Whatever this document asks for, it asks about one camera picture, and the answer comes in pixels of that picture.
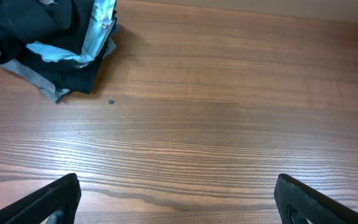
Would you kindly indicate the light blue folded garment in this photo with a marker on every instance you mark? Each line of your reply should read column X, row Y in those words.
column 82, row 43

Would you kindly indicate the black t-shirt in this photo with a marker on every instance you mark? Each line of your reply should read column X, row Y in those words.
column 23, row 22

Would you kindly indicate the grey folded garment in pile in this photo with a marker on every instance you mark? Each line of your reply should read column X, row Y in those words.
column 45, row 86

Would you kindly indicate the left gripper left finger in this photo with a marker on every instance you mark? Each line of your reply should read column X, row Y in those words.
column 56, row 202

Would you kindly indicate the black folded garment in pile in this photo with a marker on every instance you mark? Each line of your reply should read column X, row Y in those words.
column 67, row 70

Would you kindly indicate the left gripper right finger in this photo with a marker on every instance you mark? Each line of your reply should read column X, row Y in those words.
column 299, row 203

